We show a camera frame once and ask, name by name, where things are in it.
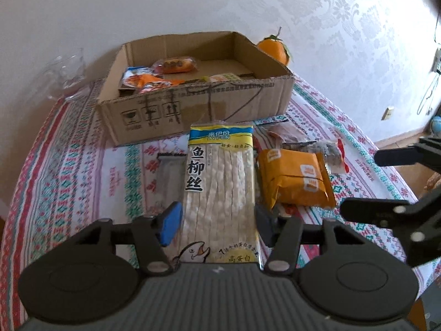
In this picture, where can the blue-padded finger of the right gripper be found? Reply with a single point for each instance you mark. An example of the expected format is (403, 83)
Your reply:
(392, 156)

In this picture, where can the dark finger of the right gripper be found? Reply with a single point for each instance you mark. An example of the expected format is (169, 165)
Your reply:
(378, 212)

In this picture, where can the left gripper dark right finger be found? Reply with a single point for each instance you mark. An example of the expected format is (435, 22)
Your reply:
(274, 227)

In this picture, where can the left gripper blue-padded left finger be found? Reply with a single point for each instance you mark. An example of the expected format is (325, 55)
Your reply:
(160, 229)

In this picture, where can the dark clear jerky packet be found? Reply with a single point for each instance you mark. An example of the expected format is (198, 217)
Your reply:
(170, 178)

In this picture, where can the yellow fish strip snack bag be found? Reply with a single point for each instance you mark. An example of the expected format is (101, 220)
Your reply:
(218, 223)

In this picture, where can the orange snack pack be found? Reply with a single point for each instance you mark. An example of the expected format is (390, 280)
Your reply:
(294, 177)

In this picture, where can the clear packet with red tab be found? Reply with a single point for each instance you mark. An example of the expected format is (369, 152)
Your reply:
(333, 152)

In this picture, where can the reddish-brown dried meat packet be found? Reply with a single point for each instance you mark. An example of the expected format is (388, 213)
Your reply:
(286, 132)

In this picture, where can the shiny orange foil snack bag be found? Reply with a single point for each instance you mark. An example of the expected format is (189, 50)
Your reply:
(149, 83)

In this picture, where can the photo-print snack packet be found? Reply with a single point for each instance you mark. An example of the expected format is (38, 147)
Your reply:
(136, 77)

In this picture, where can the small bread roll packet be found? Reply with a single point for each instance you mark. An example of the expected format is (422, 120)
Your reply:
(174, 65)

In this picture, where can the round cracker clear packet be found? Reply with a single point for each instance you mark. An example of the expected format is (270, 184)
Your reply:
(224, 77)

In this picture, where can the person's right hand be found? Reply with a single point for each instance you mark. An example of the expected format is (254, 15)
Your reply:
(433, 182)

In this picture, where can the patterned woven tablecloth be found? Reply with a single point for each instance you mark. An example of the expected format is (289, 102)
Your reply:
(74, 175)

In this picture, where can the open cardboard box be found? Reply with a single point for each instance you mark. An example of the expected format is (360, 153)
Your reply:
(264, 90)

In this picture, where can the orange with green leaf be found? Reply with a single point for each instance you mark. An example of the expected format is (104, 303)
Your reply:
(274, 46)

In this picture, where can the clear glass mug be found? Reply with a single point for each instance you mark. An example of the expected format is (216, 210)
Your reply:
(65, 77)

